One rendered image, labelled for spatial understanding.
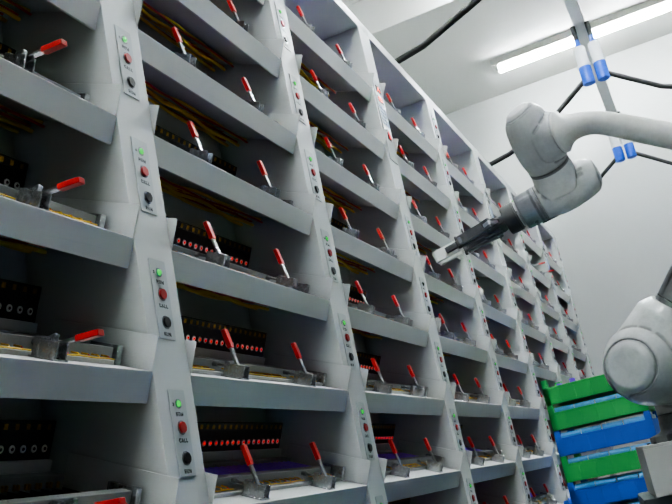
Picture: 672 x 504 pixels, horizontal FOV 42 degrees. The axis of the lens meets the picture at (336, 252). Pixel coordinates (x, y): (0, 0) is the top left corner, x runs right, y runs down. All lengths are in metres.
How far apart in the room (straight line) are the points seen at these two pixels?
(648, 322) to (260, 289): 0.77
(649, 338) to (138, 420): 1.01
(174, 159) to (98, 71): 0.19
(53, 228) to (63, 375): 0.19
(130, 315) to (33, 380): 0.25
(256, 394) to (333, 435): 0.40
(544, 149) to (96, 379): 1.28
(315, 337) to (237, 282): 0.40
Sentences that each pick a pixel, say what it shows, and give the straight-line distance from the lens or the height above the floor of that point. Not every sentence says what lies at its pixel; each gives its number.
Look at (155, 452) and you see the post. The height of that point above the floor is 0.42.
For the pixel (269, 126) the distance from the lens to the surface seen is 1.92.
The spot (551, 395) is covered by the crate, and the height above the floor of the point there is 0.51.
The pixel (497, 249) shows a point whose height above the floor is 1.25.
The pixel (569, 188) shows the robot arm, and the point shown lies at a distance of 2.17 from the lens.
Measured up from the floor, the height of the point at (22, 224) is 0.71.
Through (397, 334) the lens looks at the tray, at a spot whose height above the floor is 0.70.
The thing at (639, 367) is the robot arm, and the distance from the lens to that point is 1.82.
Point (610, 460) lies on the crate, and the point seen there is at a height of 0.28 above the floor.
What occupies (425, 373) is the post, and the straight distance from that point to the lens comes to 2.56.
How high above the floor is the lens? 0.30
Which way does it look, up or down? 16 degrees up
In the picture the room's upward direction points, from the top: 12 degrees counter-clockwise
